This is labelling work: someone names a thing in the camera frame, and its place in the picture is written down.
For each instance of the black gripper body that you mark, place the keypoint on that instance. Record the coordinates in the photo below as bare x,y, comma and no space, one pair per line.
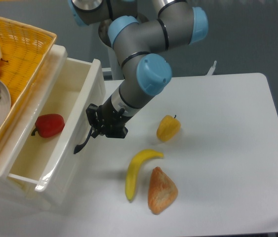
112,121

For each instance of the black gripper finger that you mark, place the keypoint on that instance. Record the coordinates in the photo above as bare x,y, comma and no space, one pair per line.
91,112
98,131

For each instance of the white top drawer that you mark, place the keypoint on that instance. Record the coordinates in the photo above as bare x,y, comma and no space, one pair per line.
46,165

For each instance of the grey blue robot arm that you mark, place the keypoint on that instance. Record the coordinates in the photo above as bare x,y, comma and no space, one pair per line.
137,46

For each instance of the white drawer cabinet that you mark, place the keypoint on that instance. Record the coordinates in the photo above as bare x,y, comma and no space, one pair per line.
21,127

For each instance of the yellow toy banana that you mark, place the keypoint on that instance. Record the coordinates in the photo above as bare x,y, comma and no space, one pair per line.
134,168

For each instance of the red toy bell pepper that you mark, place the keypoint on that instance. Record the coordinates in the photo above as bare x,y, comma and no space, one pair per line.
48,125

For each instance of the yellow toy bell pepper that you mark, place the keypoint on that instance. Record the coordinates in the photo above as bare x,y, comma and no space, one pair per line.
168,127

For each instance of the orange toy bread piece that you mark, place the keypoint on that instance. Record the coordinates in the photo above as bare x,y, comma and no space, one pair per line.
162,191

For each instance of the yellow woven basket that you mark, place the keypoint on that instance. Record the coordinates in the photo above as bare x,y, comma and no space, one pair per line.
25,47

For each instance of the black top drawer handle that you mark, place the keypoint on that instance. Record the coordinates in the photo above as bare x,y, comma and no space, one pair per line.
79,147

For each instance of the white metal table bracket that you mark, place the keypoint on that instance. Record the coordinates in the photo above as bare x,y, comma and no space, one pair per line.
212,69

